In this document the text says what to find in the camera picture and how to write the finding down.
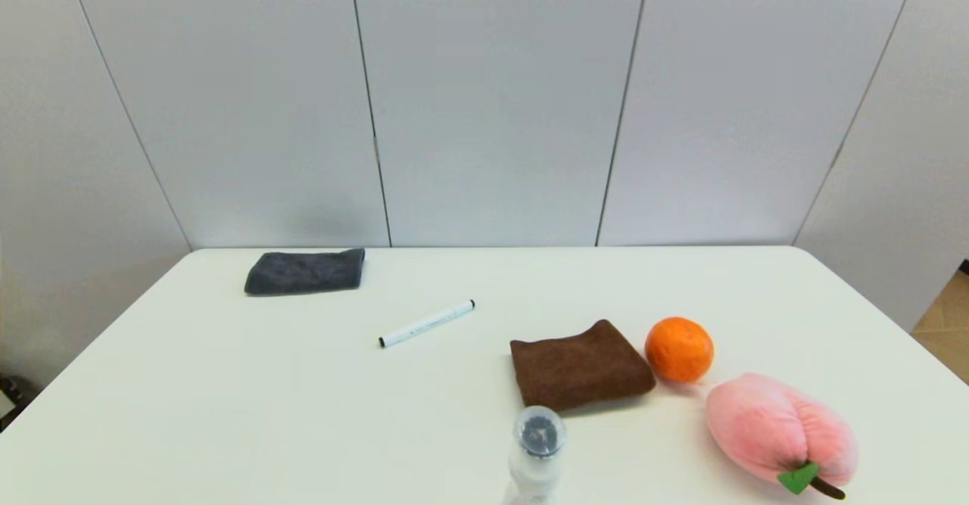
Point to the orange fruit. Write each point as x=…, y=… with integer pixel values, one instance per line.
x=679, y=350

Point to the white marker pen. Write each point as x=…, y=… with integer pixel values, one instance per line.
x=426, y=324

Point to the brown folded cloth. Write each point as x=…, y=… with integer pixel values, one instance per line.
x=579, y=369

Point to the grey folded cloth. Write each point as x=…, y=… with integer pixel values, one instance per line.
x=304, y=272

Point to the clear plastic bottle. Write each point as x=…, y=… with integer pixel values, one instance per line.
x=537, y=452

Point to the pink plush peach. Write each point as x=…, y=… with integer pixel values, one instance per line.
x=772, y=425

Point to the dark unidentified object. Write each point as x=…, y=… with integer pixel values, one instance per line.
x=11, y=395

